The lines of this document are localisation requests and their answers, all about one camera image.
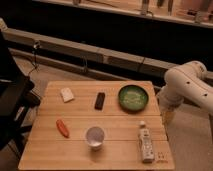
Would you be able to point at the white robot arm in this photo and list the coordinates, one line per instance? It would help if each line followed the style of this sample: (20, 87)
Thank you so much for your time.
(182, 82)

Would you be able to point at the black rectangular block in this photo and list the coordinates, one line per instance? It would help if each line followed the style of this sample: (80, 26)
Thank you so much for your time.
(100, 100)

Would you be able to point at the green bowl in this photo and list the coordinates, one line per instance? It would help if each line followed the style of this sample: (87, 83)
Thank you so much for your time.
(133, 98)

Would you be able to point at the clear plastic cup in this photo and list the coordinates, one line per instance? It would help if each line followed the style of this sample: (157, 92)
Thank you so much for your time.
(95, 137)

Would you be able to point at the orange carrot toy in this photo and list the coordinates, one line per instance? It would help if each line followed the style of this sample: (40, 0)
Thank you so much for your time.
(62, 128)

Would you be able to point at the white bottle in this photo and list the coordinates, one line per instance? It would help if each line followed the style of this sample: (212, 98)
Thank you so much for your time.
(145, 142)

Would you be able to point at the black chair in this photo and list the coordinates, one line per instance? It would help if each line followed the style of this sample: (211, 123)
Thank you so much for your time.
(16, 99)

